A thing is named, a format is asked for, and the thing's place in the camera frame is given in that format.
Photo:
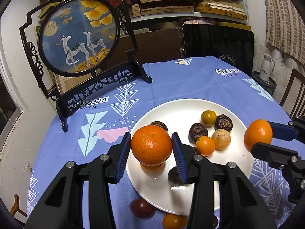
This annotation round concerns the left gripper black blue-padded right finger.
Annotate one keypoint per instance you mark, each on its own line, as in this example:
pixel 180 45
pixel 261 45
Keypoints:
pixel 240 204

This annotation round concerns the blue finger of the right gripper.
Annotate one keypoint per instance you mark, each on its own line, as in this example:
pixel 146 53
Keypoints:
pixel 285 132

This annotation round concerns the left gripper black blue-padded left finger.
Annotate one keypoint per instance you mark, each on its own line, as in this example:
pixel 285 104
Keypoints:
pixel 61 205

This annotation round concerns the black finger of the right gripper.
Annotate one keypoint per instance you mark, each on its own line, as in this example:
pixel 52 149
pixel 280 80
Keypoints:
pixel 277 157

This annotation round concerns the small orange mandarin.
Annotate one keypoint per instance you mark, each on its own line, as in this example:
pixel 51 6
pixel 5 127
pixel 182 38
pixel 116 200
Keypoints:
pixel 258 131

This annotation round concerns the large orange mandarin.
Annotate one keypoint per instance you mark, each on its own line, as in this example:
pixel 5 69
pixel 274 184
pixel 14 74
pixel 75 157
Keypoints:
pixel 151 145

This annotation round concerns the large dark chestnut on plate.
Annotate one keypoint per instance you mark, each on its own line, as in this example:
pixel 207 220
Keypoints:
pixel 173 176

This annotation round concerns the orange tomato on plate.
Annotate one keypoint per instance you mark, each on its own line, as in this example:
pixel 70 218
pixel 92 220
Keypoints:
pixel 205 145

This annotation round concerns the wooden chair right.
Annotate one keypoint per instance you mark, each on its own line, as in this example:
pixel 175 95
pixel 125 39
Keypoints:
pixel 292 101

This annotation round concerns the dark chestnut plate centre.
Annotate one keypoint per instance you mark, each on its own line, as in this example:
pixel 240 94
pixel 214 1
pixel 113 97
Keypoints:
pixel 196 131

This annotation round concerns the pale tan round fruit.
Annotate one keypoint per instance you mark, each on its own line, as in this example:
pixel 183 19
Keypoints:
pixel 222 139

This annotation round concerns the white round plate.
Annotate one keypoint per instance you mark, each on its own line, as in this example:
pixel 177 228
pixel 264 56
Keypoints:
pixel 179 116

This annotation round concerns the small round side table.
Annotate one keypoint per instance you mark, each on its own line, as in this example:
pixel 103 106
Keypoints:
pixel 269 86

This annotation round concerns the wooden armchair lower left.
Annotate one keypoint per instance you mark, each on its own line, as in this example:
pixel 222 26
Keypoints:
pixel 16 207

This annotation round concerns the yellow-green tomato on plate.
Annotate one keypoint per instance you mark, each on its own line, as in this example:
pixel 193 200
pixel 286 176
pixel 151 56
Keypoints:
pixel 208 118

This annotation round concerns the dark chestnut behind mandarin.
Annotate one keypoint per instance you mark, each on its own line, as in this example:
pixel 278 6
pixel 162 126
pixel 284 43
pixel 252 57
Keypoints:
pixel 160 124

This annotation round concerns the dark brown water chestnut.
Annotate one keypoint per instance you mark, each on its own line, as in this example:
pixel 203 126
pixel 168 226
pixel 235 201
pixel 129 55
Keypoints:
pixel 223 122

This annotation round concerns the yellow-orange tomato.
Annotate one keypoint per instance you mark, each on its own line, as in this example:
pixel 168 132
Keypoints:
pixel 173 221

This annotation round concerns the purple water chestnut on table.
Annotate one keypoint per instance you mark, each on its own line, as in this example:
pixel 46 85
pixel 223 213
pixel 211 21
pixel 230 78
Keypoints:
pixel 215 222

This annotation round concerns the white thermos jug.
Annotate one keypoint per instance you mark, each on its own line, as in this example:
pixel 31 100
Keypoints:
pixel 267 67

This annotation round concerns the dark red tomato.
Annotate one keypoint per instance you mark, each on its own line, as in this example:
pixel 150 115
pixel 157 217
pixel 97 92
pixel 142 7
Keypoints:
pixel 141 208

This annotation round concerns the blue patterned tablecloth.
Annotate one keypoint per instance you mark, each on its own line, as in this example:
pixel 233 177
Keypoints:
pixel 94 129

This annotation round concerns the black chair back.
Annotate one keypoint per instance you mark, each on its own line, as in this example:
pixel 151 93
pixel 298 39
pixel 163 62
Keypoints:
pixel 235 46

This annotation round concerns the beige patterned curtain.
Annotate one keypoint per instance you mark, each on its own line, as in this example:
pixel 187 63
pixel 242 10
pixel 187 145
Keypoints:
pixel 285 28

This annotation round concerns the white storage shelf unit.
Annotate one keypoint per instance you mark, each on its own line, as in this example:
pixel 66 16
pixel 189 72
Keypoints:
pixel 232 11

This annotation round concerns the round deer embroidery screen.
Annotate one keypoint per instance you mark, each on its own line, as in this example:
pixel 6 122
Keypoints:
pixel 91 38

